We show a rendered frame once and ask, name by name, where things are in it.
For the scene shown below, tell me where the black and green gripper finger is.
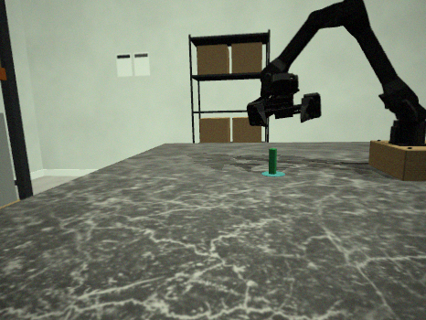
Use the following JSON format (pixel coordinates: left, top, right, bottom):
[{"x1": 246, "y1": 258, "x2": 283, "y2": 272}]
[
  {"x1": 300, "y1": 97, "x2": 314, "y2": 123},
  {"x1": 252, "y1": 104, "x2": 267, "y2": 127}
]

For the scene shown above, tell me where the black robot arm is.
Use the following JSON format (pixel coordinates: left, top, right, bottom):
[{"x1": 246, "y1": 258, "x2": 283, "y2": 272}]
[{"x1": 252, "y1": 0, "x2": 426, "y2": 146}]

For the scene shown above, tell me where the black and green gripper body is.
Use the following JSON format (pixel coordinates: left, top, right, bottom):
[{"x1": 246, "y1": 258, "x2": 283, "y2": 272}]
[{"x1": 247, "y1": 92, "x2": 321, "y2": 126}]

